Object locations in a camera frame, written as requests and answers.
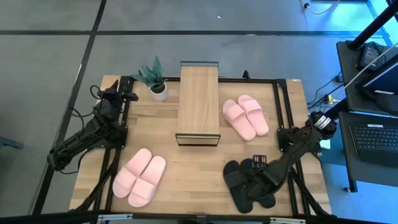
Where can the yellow plug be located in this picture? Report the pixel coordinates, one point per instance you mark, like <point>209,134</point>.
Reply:
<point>332,99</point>

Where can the snake plant in white pot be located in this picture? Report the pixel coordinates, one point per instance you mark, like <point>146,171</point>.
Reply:
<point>155,77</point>

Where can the silver bracket plate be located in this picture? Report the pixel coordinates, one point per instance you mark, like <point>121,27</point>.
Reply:
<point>115,217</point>
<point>287,220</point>

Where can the black aluminium table frame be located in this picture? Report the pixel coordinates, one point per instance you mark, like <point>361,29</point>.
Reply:
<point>280,83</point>

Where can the black pole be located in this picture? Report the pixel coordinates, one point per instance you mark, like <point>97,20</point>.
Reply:
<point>373,26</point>

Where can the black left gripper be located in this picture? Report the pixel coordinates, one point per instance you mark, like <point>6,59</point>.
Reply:
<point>112,101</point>

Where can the black power adapter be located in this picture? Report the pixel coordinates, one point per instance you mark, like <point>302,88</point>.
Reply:
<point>368,56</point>

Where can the wooden shelf with black frame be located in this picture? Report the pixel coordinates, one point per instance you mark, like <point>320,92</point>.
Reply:
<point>199,102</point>

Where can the black desk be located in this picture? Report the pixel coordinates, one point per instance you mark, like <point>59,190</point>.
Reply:
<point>348,93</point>
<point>346,174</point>

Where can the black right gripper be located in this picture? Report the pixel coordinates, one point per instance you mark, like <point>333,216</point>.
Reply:
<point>264,183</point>

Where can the black computer monitor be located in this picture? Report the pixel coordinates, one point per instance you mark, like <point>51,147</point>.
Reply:
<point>385,77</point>

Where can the black laptop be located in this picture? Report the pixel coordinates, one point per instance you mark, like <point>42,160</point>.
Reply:
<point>373,140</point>

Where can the black crossbar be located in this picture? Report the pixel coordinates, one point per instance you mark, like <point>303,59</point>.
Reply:
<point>46,217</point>

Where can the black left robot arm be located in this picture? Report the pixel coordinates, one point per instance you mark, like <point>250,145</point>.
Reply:
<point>77,140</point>

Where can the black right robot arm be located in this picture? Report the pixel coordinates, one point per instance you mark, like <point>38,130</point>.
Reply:
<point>298,146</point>

